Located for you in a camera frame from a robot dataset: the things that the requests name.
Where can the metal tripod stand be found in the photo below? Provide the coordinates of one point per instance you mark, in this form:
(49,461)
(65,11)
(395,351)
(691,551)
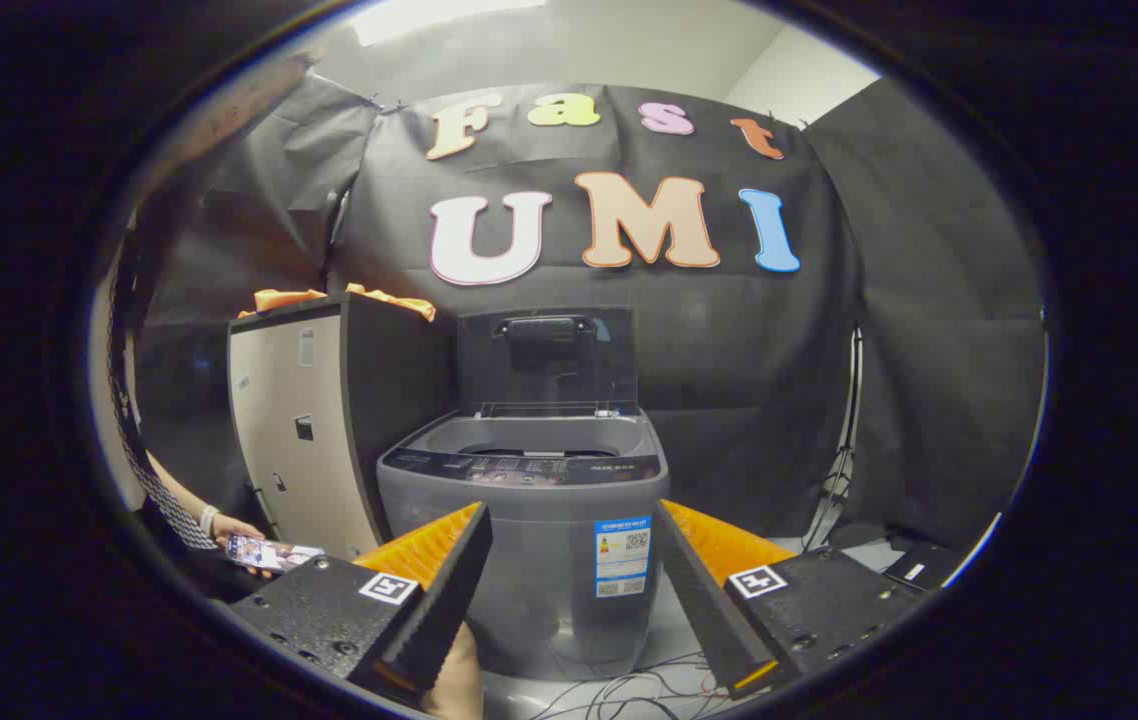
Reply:
(844,450)

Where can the orange shirt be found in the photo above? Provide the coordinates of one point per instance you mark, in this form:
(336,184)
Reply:
(389,297)

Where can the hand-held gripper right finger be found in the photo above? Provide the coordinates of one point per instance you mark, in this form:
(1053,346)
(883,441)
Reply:
(704,610)

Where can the white wristband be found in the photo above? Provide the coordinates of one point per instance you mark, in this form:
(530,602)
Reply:
(208,519)

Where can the dark washing machine lid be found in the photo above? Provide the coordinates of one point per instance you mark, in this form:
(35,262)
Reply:
(549,360)

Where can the black case on floor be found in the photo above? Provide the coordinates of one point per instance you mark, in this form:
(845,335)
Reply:
(914,565)

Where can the black backdrop cloth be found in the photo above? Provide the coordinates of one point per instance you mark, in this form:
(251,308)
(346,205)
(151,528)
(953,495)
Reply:
(729,340)

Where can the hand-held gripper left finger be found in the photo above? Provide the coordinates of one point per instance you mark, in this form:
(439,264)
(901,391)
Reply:
(444,600)

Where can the thin backdrop support pole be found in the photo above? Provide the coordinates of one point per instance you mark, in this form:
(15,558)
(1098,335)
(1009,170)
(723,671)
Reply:
(337,230)

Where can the grey washing machine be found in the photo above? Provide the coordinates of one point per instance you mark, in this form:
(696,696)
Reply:
(549,560)

